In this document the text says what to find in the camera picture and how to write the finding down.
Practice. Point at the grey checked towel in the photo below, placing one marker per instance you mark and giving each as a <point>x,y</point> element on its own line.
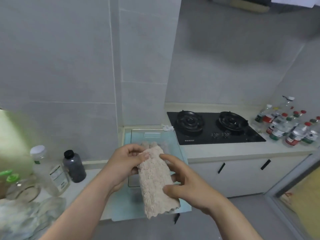
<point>163,147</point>

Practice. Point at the person's left forearm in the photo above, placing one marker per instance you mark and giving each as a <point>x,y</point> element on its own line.
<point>80,217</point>

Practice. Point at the person's left hand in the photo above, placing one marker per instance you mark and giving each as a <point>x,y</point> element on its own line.
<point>120,167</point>

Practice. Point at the beige checked towel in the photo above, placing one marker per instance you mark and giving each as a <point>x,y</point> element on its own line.
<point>155,187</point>
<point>150,144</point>

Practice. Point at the dark bottle black cap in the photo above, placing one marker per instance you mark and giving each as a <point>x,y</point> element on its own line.
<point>75,169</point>

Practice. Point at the white stove cabinet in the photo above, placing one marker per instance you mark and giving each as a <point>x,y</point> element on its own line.
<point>242,179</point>

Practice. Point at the range hood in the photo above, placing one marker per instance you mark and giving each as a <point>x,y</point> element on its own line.
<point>250,4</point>

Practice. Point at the clear bottle white cap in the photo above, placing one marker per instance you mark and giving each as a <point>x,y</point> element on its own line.
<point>52,177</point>

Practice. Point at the green capped clear bottle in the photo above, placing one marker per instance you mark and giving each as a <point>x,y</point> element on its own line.
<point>12,177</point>

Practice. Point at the person's right hand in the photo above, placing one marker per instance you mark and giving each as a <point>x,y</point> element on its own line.
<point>197,192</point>

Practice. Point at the glass door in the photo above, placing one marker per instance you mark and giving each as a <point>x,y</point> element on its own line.
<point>300,197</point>

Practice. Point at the cluster of clear plastic bottles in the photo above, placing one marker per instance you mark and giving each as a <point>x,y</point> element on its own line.
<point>277,129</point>

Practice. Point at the clear plastic tray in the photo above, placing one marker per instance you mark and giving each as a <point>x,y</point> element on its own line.
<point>160,137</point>

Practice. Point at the white paper wad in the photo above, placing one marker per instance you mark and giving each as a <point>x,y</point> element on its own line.
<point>167,127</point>

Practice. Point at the black gas stove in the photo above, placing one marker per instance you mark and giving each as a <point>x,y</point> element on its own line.
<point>207,141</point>

